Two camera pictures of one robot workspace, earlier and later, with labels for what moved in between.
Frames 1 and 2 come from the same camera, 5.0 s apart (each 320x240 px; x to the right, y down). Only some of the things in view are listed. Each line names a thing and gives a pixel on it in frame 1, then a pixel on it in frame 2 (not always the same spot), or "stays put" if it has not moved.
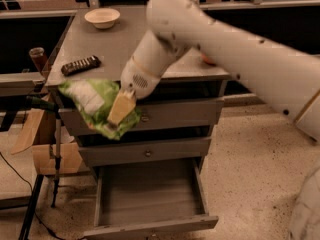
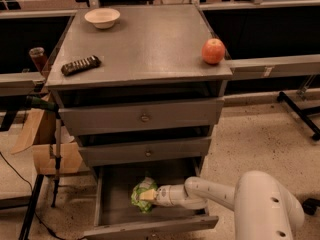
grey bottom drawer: x=148 y=198 stays put
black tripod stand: x=42 y=104 stays put
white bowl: x=102 y=18 stays put
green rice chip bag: x=95 y=99 to x=145 y=184
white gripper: x=137 y=78 to x=165 y=195
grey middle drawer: x=95 y=155 stays put
